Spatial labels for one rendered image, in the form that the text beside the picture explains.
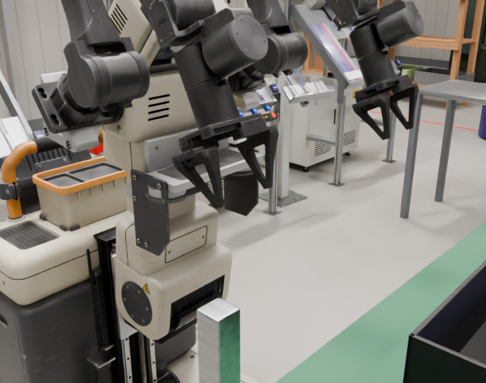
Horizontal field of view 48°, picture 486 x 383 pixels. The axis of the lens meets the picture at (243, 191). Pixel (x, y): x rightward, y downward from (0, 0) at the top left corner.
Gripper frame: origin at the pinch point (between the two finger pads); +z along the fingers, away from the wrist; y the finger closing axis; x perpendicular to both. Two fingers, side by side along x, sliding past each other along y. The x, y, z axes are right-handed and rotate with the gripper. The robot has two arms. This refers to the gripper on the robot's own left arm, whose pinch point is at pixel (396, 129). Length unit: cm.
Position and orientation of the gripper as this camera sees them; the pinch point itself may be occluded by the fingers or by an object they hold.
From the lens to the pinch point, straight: 107.7
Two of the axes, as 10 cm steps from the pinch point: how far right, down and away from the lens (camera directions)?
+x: -6.8, 2.0, 7.1
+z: 3.3, 9.4, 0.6
